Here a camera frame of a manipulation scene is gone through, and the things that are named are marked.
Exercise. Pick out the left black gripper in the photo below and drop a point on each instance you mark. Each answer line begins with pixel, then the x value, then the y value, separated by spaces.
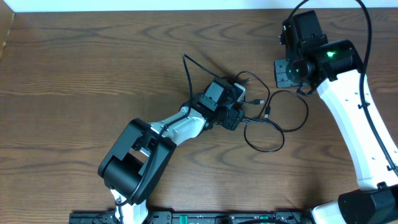
pixel 232 119

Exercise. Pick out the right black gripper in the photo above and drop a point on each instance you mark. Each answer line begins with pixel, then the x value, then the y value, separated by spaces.
pixel 282 80

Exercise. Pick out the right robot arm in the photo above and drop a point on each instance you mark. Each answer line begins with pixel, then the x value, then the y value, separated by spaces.
pixel 335 71

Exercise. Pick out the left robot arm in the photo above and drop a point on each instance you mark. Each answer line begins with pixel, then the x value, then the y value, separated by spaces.
pixel 133 166

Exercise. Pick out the cardboard box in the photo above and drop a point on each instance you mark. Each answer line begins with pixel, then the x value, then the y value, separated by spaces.
pixel 6 20

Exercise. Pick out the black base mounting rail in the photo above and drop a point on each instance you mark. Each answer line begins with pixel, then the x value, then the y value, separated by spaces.
pixel 166 217

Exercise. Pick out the green clamp handle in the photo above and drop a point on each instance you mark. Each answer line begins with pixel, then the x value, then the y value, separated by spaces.
pixel 183 219

